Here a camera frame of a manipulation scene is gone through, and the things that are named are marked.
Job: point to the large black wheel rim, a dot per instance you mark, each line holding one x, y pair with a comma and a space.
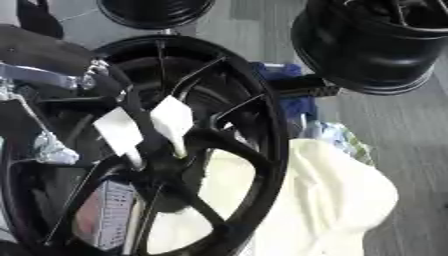
373, 50

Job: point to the white cloth bundle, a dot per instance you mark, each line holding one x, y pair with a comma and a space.
332, 200

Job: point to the white pin with thin stem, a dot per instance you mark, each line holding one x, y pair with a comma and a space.
172, 116
119, 128

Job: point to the grey perforated panel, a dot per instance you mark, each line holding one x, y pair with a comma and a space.
108, 213

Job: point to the black spoked wheel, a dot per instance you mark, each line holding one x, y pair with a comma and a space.
265, 143

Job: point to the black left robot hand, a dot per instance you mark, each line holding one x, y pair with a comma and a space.
125, 93

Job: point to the green and white patterned bag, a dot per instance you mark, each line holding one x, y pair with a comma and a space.
344, 140

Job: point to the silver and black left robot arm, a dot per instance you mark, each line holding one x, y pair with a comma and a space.
35, 53

